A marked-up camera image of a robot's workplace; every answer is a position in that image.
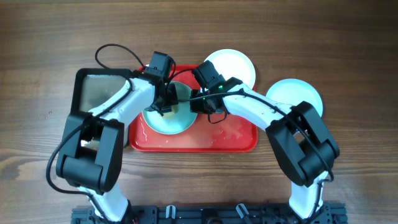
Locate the black water tray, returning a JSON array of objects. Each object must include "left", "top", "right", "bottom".
[{"left": 62, "top": 68, "right": 130, "bottom": 149}]

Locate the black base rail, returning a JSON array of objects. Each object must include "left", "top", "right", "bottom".
[{"left": 70, "top": 202, "right": 348, "bottom": 224}]

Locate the white plate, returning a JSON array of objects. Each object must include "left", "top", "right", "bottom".
[{"left": 205, "top": 49, "right": 256, "bottom": 89}]

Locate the green yellow sponge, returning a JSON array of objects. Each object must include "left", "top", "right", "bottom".
[{"left": 162, "top": 106, "right": 178, "bottom": 118}]

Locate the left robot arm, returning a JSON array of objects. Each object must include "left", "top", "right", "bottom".
[{"left": 46, "top": 67, "right": 170, "bottom": 223}]

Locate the red plastic tray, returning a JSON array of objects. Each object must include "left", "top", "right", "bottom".
[{"left": 128, "top": 64, "right": 259, "bottom": 153}]

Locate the light blue plate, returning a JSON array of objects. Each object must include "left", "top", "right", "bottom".
[
  {"left": 266, "top": 78, "right": 323, "bottom": 116},
  {"left": 141, "top": 80, "right": 198, "bottom": 136}
]

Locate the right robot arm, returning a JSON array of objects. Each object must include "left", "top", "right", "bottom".
[{"left": 187, "top": 78, "right": 340, "bottom": 222}]

